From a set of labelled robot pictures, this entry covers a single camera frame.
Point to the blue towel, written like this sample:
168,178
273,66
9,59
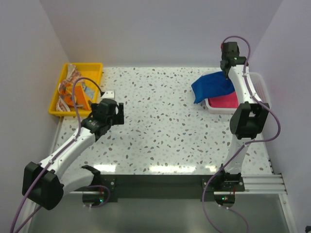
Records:
211,86

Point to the white perforated plastic basket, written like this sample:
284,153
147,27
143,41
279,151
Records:
260,88

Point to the white orange patterned towel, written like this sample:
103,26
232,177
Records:
72,75

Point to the yellow plastic bin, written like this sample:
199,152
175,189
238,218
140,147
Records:
92,73

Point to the orange grey cat towel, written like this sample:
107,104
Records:
79,97

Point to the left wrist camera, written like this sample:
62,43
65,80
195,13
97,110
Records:
108,94

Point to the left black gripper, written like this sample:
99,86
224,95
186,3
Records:
118,118

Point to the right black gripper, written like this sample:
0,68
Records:
227,77

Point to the aluminium extrusion rail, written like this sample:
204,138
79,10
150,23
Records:
264,184

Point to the pink microfiber towel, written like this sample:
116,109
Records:
227,101

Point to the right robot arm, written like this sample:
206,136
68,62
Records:
245,124

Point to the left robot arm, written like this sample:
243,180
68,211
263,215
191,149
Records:
42,182

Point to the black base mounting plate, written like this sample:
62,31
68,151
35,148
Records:
169,186

